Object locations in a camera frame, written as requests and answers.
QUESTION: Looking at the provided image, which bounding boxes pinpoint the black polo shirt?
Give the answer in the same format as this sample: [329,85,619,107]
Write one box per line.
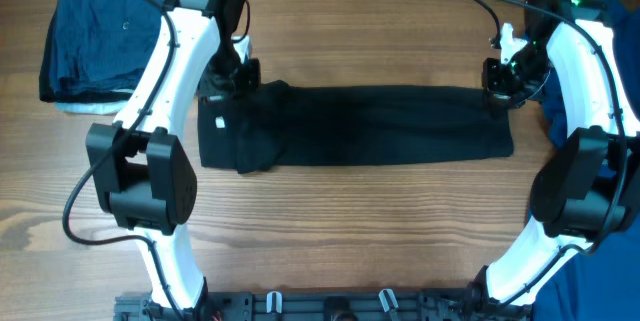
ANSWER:
[197,80,514,174]

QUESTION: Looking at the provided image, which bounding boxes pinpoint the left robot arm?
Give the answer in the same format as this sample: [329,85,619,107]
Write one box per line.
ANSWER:
[78,0,260,320]

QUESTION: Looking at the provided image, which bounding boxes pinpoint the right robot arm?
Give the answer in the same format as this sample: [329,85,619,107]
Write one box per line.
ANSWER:
[459,0,639,320]

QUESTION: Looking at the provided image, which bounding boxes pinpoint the folded light denim garment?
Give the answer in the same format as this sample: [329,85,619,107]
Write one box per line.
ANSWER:
[55,101,127,115]

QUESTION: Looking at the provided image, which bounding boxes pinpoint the folded dark blue shorts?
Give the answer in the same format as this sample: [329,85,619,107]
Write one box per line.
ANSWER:
[53,0,161,94]

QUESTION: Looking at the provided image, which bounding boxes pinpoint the blue polo shirt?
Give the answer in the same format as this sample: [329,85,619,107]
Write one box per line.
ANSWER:
[532,0,639,321]

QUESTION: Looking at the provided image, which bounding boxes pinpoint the right black cable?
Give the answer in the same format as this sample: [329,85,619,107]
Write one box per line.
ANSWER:
[458,0,631,312]

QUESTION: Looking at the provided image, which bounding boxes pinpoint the black cable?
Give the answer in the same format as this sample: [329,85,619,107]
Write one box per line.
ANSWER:
[61,0,251,321]
[458,0,631,312]

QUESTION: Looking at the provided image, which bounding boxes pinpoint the left black cable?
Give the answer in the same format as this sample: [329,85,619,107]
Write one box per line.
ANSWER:
[61,0,251,321]

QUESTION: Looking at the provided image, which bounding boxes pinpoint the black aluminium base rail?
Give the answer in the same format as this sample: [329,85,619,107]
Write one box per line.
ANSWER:
[113,288,481,321]

